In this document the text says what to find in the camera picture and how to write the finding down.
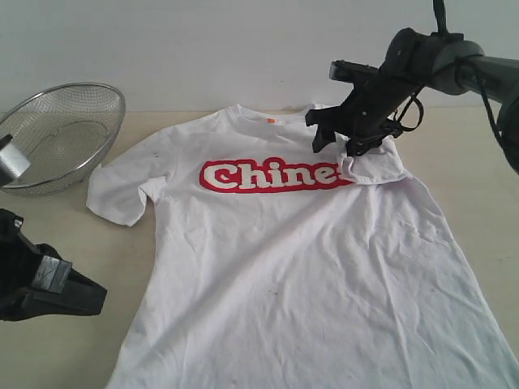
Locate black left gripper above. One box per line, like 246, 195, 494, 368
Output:
1, 209, 107, 322

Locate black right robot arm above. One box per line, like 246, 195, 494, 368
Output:
305, 28, 518, 170

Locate white t-shirt red print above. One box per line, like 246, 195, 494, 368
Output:
87, 105, 518, 388

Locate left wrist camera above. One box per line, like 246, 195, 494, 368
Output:
0, 134, 31, 186

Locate metal mesh basket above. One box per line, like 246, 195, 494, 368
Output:
1, 82, 126, 196

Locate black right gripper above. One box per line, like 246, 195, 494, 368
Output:
305, 75, 420, 156

